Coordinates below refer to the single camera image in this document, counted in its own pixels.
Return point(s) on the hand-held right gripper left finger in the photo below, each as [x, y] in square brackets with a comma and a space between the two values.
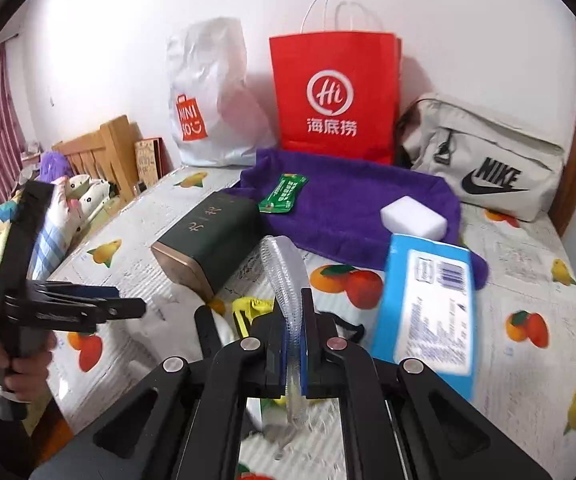
[282, 360]

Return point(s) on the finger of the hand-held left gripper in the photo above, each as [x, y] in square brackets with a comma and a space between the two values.
[95, 292]
[118, 308]

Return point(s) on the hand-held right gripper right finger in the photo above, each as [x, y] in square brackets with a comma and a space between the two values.
[304, 360]

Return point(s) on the yellow eye mask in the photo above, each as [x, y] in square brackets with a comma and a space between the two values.
[253, 310]

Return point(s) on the blue tissue packet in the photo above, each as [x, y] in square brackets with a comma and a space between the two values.
[423, 305]

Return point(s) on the person's left hand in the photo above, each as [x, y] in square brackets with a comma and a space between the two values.
[33, 375]

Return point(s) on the floral print pillow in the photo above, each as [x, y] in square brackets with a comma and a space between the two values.
[85, 200]

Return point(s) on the purple plush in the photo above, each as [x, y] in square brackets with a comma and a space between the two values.
[55, 166]

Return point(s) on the dark green box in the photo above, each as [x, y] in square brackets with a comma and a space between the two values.
[208, 240]

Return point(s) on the wooden headboard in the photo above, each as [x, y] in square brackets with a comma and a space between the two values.
[103, 150]

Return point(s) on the purple towel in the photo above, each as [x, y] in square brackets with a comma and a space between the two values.
[348, 210]

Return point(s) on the green flat packet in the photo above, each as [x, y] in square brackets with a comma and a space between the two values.
[283, 192]

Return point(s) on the white sponge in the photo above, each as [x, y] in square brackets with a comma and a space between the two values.
[413, 216]

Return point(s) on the white plastic bag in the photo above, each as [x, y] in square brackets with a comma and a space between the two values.
[208, 95]

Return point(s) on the fruit print bedsheet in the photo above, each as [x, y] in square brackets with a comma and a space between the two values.
[518, 280]

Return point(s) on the red paper bag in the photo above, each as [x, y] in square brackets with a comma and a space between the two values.
[335, 100]

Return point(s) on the grey fabric bag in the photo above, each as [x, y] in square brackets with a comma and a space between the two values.
[483, 160]

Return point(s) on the brown picture frame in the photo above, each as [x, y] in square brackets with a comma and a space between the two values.
[150, 162]

